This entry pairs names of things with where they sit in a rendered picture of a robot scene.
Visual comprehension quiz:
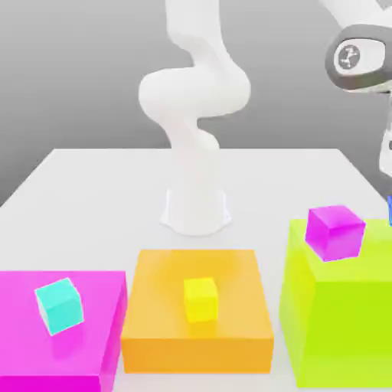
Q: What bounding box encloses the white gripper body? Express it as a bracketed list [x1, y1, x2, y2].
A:
[378, 150, 392, 178]

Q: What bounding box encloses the small purple cube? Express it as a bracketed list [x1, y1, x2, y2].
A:
[304, 204, 367, 263]

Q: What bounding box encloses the small yellow cube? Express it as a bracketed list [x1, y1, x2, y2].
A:
[183, 276, 219, 324]

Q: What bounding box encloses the small cyan cube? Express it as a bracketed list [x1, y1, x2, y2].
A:
[34, 277, 85, 337]

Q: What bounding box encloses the large lime green box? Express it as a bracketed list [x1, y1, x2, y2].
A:
[278, 218, 392, 389]

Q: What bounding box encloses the large orange box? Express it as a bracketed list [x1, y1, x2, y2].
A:
[120, 249, 275, 374]

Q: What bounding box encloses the large magenta box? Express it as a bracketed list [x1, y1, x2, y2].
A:
[0, 270, 128, 392]

